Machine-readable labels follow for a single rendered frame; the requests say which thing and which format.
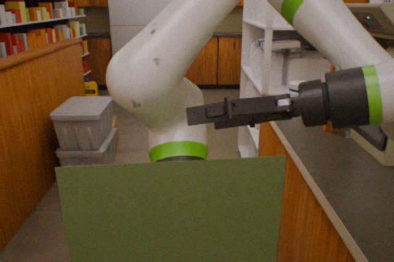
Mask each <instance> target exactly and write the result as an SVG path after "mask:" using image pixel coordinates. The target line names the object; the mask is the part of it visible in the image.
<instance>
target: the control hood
mask: <svg viewBox="0 0 394 262"><path fill-rule="evenodd" d="M344 4H345V5H346V6H347V7H348V9H349V10H350V12H354V13H364V14H371V15H372V16H373V17H374V18H375V19H376V20H377V22H378V23H379V24H380V26H381V27H382V28H383V29H384V31H385V32H383V31H375V30H368V29H365V30H366V31H373V32H378V33H385V34H394V3H344Z"/></svg>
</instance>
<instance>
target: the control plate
mask: <svg viewBox="0 0 394 262"><path fill-rule="evenodd" d="M352 14H353V15H354V16H355V17H356V19H357V20H358V21H359V23H360V24H361V23H363V24H364V22H366V23H367V24H368V26H369V24H370V25H371V26H369V27H370V28H369V27H367V26H366V25H365V24H364V26H363V28H364V29H368V30H375V31H383V32H385V31H384V29H383V28H382V27H381V26H380V24H379V23H378V22H377V20H376V19H375V18H374V17H373V16H372V15H371V14H364V13H354V12H352ZM362 16H363V17H364V18H363V17H362ZM368 17H369V18H368ZM372 24H373V25H374V26H372ZM375 25H377V27H375Z"/></svg>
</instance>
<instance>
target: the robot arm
mask: <svg viewBox="0 0 394 262"><path fill-rule="evenodd" d="M267 1H268V2H269V3H270V5H271V6H272V7H273V8H274V9H275V10H276V11H277V13H279V14H280V16H282V17H283V18H284V19H285V20H286V21H287V22H288V23H289V24H290V25H291V26H292V27H293V28H294V29H295V30H296V31H297V32H298V33H299V34H300V35H301V36H302V37H303V38H304V39H306V40H307V41H308V42H309V43H311V44H312V46H313V47H314V48H316V49H317V50H318V51H319V52H320V53H321V54H322V55H323V56H324V57H325V58H326V59H327V60H328V61H329V62H331V64H332V65H333V66H334V67H335V68H336V70H335V71H332V72H328V73H326V74H325V75H324V76H325V81H326V82H321V80H320V79H318V80H317V79H315V80H311V81H304V82H300V83H299V84H298V90H299V96H298V97H291V96H290V94H288V93H285V94H283V95H276V96H269V97H249V98H236V99H230V97H224V100H225V101H222V102H218V103H211V104H206V105H204V103H203V93H202V91H201V90H200V89H199V88H198V86H196V85H195V84H194V83H192V82H191V81H190V80H188V79H187V78H185V77H184V75H185V73H186V72H187V71H188V70H189V68H190V66H191V65H192V63H193V62H194V61H195V59H196V58H197V56H198V55H199V53H200V52H201V51H202V49H203V47H204V46H205V45H206V43H207V42H208V40H209V39H210V38H211V36H212V35H213V34H214V32H215V31H216V30H217V29H218V28H219V26H220V25H221V24H222V23H223V21H224V20H225V19H226V17H227V15H228V14H229V13H230V12H231V11H232V10H233V9H234V8H235V7H236V5H237V4H238V3H239V2H240V0H172V1H171V2H170V3H169V4H168V5H167V6H166V7H165V8H164V9H163V10H162V11H161V12H160V13H159V14H158V15H157V16H156V17H155V18H154V19H153V20H152V21H151V22H150V23H149V24H148V25H147V26H146V27H145V28H144V29H143V30H142V31H141V32H139V34H137V35H136V36H134V37H133V39H132V40H131V41H130V42H129V43H127V44H126V45H125V46H124V47H123V48H122V49H121V50H119V51H118V52H117V53H116V54H115V55H114V56H113V57H112V58H111V60H110V63H109V65H108V68H107V75H106V81H107V87H108V88H107V89H108V92H109V94H110V96H111V98H112V99H113V100H114V101H115V102H116V103H117V104H118V105H119V106H121V107H122V108H124V109H125V110H126V111H127V112H128V113H130V114H131V115H133V116H134V117H135V118H136V119H138V120H139V121H140V122H143V123H144V124H145V125H147V126H148V136H149V155H150V160H151V162H170V161H193V160H205V159H207V154H208V143H207V132H206V123H210V122H214V127H215V129H226V128H230V127H239V126H244V125H250V127H255V124H259V123H263V122H272V121H288V120H291V119H292V117H295V118H297V117H300V114H301V118H302V122H303V124H304V126H306V127H313V126H318V125H327V121H331V124H332V128H333V129H336V128H337V129H339V130H340V129H342V130H343V132H344V135H345V136H344V137H345V138H351V136H350V129H351V128H353V129H354V127H356V126H362V125H371V124H379V125H380V127H381V129H382V130H383V132H384V134H386V136H388V137H389V139H391V140H392V141H394V58H393V57H392V56H391V55H390V54H389V53H388V52H387V51H386V50H384V49H383V48H382V47H381V46H380V45H379V44H378V43H377V42H376V40H375V39H374V38H373V37H372V36H371V35H370V34H369V33H368V32H367V31H366V30H365V29H364V28H363V26H362V25H361V24H360V23H359V21H358V20H357V19H356V17H355V16H354V15H353V14H352V13H351V12H350V10H349V9H348V7H347V6H346V5H345V4H344V2H343V1H342V0H267ZM233 106H235V112H234V107H233Z"/></svg>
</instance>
